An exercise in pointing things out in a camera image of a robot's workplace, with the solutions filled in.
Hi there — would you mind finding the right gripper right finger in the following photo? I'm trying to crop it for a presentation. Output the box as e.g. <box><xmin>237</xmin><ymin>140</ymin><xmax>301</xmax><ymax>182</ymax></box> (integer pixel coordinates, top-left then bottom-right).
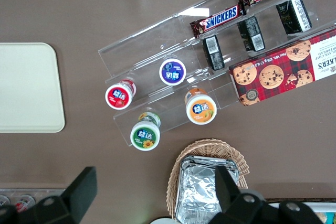
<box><xmin>208</xmin><ymin>165</ymin><xmax>324</xmax><ymax>224</ymax></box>

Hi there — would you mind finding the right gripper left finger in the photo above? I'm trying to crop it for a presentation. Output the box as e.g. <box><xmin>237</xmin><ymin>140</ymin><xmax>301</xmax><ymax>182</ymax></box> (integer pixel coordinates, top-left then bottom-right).
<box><xmin>0</xmin><ymin>166</ymin><xmax>98</xmax><ymax>224</ymax></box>

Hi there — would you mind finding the oval wicker basket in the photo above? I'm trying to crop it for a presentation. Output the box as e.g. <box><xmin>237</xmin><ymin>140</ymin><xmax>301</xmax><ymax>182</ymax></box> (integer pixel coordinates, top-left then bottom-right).
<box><xmin>166</xmin><ymin>137</ymin><xmax>249</xmax><ymax>221</ymax></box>

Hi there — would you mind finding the cream rectangular tray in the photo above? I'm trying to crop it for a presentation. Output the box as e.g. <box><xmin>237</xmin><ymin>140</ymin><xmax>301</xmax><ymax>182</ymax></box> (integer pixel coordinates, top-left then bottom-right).
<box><xmin>0</xmin><ymin>42</ymin><xmax>66</xmax><ymax>133</ymax></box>

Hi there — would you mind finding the stack of foil trays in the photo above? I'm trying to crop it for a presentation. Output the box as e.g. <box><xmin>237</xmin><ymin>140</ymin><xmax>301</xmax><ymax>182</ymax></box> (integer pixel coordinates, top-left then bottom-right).
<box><xmin>174</xmin><ymin>155</ymin><xmax>240</xmax><ymax>224</ymax></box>

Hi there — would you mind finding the clear acrylic bottle rack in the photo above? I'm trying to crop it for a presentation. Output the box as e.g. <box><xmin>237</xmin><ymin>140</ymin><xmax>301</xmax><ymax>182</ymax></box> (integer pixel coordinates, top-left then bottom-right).
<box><xmin>0</xmin><ymin>188</ymin><xmax>68</xmax><ymax>213</ymax></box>

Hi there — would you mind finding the red cola bottle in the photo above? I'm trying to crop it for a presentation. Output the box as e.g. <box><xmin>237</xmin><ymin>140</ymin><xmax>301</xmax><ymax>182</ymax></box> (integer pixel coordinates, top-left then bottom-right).
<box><xmin>15</xmin><ymin>194</ymin><xmax>36</xmax><ymax>213</ymax></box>

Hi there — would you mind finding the orange lid gum jar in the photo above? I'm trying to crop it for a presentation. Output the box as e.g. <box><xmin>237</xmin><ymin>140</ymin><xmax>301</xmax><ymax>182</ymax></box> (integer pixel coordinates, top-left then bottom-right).
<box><xmin>183</xmin><ymin>87</ymin><xmax>218</xmax><ymax>125</ymax></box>

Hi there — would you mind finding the green lid gum jar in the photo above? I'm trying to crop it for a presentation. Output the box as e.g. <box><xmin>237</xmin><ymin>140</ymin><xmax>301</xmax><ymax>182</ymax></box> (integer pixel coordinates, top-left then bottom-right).
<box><xmin>130</xmin><ymin>112</ymin><xmax>161</xmax><ymax>152</ymax></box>

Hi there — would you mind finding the red lid gum jar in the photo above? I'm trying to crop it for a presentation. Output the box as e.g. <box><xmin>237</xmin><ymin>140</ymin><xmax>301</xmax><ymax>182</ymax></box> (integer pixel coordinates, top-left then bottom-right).
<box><xmin>104</xmin><ymin>78</ymin><xmax>137</xmax><ymax>110</ymax></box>

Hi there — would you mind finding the red Walkers cookie box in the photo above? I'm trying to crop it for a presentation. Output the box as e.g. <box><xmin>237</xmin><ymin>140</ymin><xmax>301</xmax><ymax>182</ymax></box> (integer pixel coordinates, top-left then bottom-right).
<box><xmin>228</xmin><ymin>27</ymin><xmax>336</xmax><ymax>107</ymax></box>

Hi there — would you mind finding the blue lid gum jar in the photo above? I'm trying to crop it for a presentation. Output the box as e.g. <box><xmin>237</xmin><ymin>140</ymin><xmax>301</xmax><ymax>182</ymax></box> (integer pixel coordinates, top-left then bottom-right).
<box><xmin>159</xmin><ymin>58</ymin><xmax>187</xmax><ymax>86</ymax></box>

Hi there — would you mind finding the small black box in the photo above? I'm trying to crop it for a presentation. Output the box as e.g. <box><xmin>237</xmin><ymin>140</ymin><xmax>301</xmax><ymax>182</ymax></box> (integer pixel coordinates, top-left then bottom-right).
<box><xmin>202</xmin><ymin>34</ymin><xmax>226</xmax><ymax>72</ymax></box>
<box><xmin>237</xmin><ymin>16</ymin><xmax>266</xmax><ymax>52</ymax></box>
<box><xmin>275</xmin><ymin>0</ymin><xmax>313</xmax><ymax>35</ymax></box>

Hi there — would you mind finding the clear acrylic stepped shelf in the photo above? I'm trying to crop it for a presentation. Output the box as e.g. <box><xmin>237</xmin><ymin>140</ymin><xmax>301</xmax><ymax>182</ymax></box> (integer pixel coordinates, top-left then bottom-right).
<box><xmin>97</xmin><ymin>0</ymin><xmax>336</xmax><ymax>149</ymax></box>

